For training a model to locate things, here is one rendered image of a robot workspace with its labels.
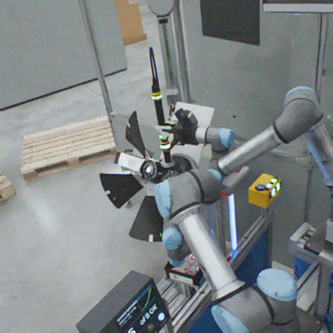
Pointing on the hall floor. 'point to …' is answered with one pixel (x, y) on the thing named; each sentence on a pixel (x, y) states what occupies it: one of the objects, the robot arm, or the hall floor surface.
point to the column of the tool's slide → (169, 53)
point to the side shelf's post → (220, 225)
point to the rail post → (270, 247)
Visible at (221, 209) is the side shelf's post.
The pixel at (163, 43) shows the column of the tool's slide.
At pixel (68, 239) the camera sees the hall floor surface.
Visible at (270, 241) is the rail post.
